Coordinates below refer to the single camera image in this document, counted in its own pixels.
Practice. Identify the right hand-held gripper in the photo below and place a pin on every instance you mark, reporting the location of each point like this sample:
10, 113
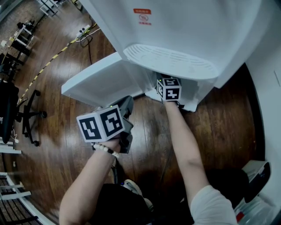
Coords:
171, 90

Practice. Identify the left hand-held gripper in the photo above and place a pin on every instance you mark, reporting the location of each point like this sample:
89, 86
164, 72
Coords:
98, 125

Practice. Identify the white water dispenser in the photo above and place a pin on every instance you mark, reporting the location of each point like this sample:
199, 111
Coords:
175, 33

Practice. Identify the person's left forearm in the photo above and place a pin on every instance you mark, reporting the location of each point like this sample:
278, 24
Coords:
87, 180

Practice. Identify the person's right forearm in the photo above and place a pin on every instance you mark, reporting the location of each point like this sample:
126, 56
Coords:
186, 149

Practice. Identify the person's left white shoe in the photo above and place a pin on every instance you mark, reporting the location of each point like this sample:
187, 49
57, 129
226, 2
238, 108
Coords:
131, 186

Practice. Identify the white power strip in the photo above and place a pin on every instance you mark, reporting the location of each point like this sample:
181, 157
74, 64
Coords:
83, 30

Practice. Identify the yellow black floor tape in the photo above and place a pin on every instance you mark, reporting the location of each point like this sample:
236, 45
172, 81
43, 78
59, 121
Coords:
41, 70

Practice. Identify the person's black trousers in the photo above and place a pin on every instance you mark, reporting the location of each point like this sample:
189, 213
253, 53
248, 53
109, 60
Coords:
123, 206

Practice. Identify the black office chair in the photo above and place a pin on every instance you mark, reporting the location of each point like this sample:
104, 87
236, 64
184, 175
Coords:
8, 109

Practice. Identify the white and black appliance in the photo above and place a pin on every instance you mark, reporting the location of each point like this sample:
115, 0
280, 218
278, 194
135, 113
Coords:
256, 178

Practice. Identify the person's white shirt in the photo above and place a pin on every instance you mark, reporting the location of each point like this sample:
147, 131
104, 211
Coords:
210, 208

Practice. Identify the white slatted rack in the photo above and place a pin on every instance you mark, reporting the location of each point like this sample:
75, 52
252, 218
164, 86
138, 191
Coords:
13, 194

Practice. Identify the white wall plate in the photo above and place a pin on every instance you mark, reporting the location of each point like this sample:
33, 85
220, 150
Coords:
277, 78

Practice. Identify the white frame table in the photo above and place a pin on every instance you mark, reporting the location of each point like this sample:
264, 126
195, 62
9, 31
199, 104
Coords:
28, 31
47, 8

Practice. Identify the white desk frame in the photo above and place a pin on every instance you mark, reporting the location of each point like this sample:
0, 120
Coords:
8, 150

